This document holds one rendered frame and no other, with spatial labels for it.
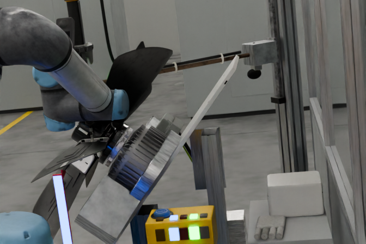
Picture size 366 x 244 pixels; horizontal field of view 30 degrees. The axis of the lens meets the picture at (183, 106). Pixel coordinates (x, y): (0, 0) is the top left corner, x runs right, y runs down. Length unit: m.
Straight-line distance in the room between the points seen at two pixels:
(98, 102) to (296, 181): 0.79
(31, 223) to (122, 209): 0.77
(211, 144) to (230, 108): 5.45
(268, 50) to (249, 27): 5.13
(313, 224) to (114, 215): 0.60
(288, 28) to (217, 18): 5.11
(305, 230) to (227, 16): 5.45
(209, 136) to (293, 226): 0.37
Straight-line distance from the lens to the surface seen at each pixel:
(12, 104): 9.63
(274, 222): 2.09
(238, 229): 2.26
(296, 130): 2.36
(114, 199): 2.02
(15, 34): 1.35
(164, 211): 1.67
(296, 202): 2.15
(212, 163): 2.10
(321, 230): 2.07
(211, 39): 7.41
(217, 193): 2.13
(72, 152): 1.92
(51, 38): 1.37
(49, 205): 2.17
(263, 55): 2.25
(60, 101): 1.72
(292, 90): 2.33
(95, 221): 1.98
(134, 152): 2.03
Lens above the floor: 1.65
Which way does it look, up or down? 11 degrees down
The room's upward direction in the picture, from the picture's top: 7 degrees counter-clockwise
